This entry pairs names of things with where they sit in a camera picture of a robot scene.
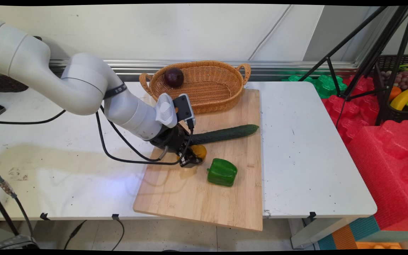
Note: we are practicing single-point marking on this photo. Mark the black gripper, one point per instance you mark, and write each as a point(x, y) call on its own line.
point(172, 139)

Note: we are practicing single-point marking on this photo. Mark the yellow-brown potato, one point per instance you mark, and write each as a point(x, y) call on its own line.
point(200, 150)

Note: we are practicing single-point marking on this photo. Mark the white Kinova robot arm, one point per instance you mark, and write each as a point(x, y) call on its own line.
point(83, 85)

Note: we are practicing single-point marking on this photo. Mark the green bell pepper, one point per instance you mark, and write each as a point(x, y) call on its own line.
point(222, 172)

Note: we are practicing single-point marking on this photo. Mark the wooden cutting board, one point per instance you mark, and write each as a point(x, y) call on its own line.
point(190, 198)

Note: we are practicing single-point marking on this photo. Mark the dark green cucumber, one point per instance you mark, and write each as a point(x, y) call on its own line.
point(228, 132)

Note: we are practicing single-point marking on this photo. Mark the dark purple onion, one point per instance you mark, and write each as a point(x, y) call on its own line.
point(174, 77)

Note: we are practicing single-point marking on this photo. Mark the white table leg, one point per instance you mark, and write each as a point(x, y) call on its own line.
point(313, 233)

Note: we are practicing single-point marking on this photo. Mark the green foam block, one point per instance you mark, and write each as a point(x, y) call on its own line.
point(326, 86)

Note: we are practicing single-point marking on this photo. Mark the small red foam block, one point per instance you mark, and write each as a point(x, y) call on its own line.
point(352, 113)

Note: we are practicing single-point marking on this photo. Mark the teal orange foam mat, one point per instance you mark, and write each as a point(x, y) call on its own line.
point(363, 232)

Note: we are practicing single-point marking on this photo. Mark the dark brown wicker basket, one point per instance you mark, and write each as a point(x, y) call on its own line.
point(7, 85)

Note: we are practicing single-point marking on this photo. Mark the grey black base device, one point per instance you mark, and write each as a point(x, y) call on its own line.
point(12, 243)

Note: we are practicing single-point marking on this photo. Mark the black tripod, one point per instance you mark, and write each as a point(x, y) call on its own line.
point(345, 39)

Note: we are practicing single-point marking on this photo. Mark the large red foam block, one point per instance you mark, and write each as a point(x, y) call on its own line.
point(388, 170)

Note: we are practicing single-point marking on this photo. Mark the black plastic fruit basket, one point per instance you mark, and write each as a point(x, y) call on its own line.
point(390, 115)

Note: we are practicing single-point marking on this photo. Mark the orange foam piece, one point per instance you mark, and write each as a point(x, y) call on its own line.
point(377, 245)

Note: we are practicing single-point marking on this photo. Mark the orange fruit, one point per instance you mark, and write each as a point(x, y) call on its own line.
point(394, 92)

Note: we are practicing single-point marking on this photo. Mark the yellow banana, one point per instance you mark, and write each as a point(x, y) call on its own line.
point(404, 98)

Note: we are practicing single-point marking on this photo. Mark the purple grapes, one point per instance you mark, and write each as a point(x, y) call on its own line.
point(404, 79)

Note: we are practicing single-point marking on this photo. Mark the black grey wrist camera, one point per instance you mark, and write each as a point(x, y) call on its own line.
point(183, 108)

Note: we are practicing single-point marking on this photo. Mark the metal window rail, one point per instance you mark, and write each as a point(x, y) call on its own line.
point(296, 67)

